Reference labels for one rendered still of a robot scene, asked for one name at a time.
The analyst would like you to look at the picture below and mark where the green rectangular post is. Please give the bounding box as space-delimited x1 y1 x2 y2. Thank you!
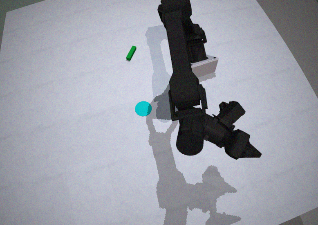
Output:
126 46 136 61

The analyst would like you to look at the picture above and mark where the cyan circle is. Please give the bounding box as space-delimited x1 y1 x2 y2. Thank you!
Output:
135 101 152 116

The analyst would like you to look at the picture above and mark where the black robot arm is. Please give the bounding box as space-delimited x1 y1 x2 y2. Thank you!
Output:
157 0 246 156

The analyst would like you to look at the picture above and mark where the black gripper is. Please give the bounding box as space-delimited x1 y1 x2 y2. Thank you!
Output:
204 115 262 160

